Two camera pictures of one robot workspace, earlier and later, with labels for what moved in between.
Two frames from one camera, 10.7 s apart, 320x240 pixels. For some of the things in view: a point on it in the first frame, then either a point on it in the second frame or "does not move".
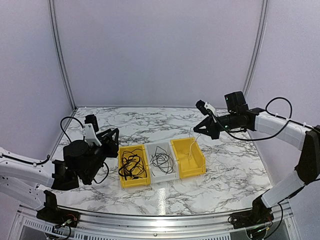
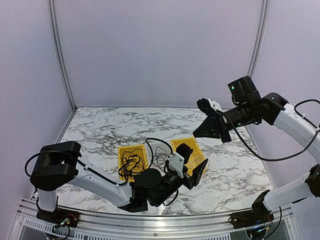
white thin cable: x=192 y=143 → x=195 y=161
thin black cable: x=132 y=165 does not move
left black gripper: x=107 y=140 → x=195 y=178
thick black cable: x=132 y=166 does not move
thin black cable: x=162 y=160 does not move
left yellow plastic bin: x=133 y=166 does not move
